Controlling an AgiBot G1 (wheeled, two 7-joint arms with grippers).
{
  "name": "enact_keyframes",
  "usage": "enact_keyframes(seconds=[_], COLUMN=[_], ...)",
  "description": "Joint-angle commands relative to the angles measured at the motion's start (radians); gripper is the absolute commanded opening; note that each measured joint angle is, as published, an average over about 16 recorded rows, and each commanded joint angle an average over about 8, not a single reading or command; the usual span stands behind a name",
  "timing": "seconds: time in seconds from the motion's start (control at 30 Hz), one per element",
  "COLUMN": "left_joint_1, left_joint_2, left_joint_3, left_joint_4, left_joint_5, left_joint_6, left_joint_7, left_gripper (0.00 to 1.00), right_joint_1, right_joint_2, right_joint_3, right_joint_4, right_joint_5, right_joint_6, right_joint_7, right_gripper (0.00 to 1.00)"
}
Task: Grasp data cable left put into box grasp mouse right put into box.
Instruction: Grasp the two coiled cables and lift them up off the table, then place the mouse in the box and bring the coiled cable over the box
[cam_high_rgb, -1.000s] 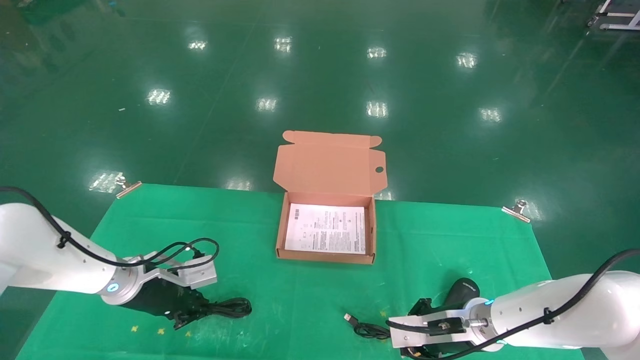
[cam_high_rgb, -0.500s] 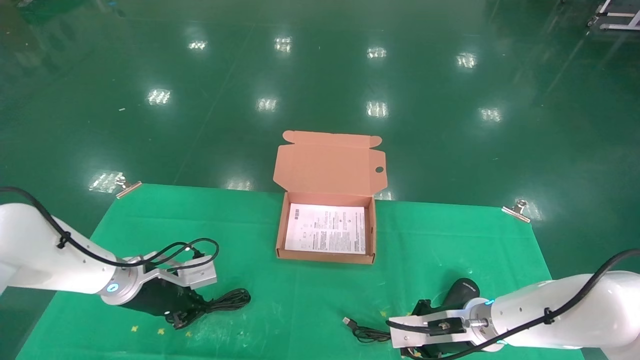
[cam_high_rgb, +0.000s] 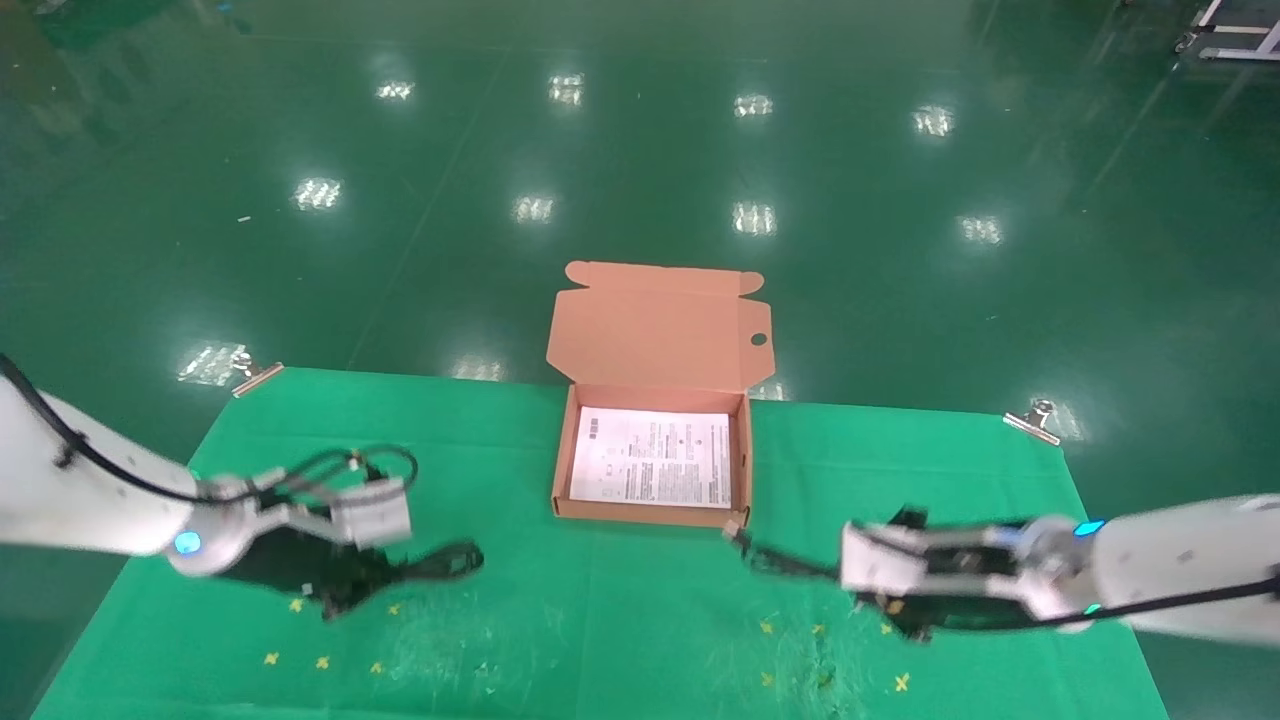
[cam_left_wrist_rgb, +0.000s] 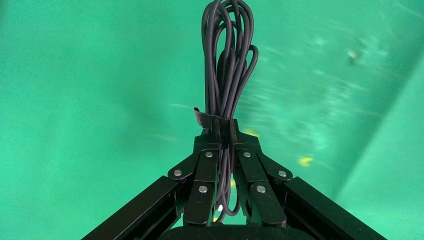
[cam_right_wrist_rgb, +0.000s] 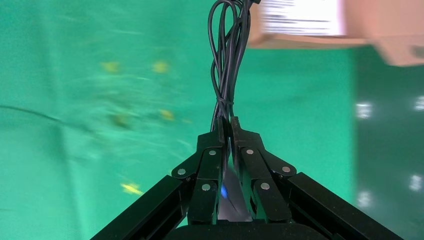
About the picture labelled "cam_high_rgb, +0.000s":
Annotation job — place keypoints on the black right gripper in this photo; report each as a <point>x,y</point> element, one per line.
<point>985,612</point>

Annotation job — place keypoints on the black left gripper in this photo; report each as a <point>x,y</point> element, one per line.
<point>290,565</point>

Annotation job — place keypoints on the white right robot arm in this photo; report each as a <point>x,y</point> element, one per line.
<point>1180,560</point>

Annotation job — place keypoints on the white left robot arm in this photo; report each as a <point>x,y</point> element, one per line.
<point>80,490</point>

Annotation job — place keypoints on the open orange cardboard box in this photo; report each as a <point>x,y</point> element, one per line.
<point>650,330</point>

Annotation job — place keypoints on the silver binder clip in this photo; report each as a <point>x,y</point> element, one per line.
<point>1035,422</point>
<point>256,377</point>

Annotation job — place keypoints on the green table cloth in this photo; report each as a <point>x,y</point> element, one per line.
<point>600,620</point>

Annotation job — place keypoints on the white printed instruction sheet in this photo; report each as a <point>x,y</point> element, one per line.
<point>650,455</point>

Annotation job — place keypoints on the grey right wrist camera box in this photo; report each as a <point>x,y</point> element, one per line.
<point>885,557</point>

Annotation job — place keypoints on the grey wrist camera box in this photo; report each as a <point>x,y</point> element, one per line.
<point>885,557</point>
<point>372,512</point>

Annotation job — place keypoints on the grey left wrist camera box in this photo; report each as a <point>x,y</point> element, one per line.
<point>372,512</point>

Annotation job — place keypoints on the white metal cart frame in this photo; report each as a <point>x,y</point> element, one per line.
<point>1235,30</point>

